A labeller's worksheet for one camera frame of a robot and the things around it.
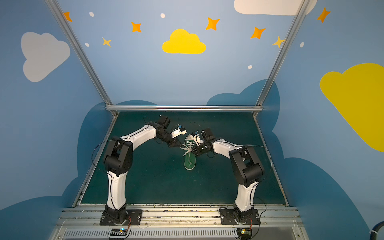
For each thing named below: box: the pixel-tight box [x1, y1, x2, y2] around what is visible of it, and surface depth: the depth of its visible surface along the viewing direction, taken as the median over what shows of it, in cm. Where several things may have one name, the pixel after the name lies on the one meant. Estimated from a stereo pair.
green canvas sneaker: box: [184, 133, 197, 171], surface depth 95 cm
